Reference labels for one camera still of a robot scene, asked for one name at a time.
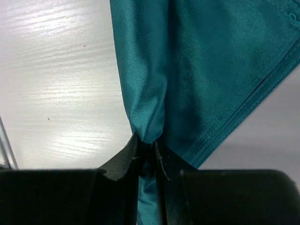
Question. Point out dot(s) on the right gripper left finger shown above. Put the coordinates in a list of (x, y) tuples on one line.
[(103, 196)]

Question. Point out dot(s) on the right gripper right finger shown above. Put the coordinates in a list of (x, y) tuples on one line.
[(188, 196)]

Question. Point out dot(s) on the teal cloth napkin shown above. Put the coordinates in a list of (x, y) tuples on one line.
[(192, 70)]

